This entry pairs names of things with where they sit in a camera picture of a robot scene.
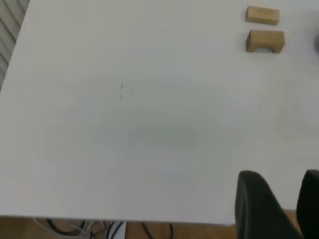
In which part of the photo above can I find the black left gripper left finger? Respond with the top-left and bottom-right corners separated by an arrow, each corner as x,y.
234,170 -> 304,239

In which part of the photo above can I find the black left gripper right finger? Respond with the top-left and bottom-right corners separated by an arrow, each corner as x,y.
296,169 -> 319,239

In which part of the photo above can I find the arched wooden block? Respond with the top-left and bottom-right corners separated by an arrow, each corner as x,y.
246,29 -> 286,54

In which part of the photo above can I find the flat rectangular wooden block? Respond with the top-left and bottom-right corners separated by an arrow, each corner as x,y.
245,7 -> 280,26

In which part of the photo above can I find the white slatted radiator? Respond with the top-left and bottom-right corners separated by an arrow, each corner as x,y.
0,0 -> 30,87

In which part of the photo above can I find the black cable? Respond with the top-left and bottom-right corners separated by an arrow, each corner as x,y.
141,223 -> 174,239
46,219 -> 84,237
106,221 -> 125,239

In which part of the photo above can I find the white cable bundle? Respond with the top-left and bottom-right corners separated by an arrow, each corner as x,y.
33,218 -> 97,239

